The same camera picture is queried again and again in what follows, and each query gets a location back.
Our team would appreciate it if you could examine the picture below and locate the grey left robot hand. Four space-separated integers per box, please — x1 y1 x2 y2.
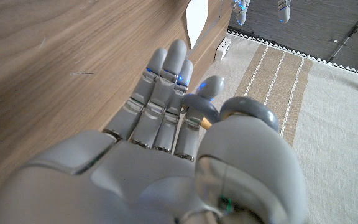
231 0 291 26

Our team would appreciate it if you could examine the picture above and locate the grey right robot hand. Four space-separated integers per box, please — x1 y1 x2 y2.
0 39 308 224

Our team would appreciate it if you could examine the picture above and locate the white paper tissue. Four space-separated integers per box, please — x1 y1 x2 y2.
185 0 209 50

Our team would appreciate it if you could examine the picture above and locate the grey tape strip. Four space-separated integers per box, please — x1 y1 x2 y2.
194 0 225 49

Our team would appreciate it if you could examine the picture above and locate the white power strip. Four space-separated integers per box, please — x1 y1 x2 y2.
214 37 232 62

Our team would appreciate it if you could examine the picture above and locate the beige striped curtain backdrop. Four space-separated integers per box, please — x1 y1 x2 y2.
194 32 358 224

